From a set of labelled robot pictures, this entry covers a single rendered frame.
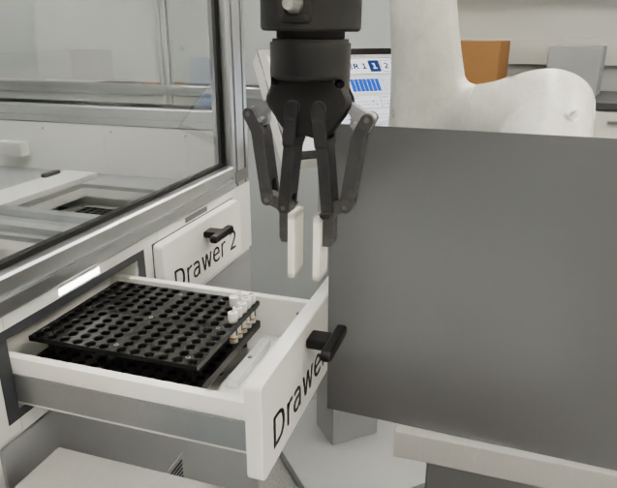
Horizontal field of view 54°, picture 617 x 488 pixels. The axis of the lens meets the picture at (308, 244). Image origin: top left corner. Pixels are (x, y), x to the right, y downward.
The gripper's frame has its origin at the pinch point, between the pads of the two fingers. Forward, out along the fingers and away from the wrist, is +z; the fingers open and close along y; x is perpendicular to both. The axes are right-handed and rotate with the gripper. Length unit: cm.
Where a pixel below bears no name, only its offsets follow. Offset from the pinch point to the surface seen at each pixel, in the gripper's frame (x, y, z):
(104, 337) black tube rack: -3.1, -24.1, 13.6
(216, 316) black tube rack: 6.1, -14.0, 13.4
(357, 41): 160, -34, -17
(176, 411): -9.7, -10.9, 16.5
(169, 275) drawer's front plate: 21.4, -29.9, 16.1
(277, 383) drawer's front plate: -7.1, -0.8, 12.6
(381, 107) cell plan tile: 98, -12, -2
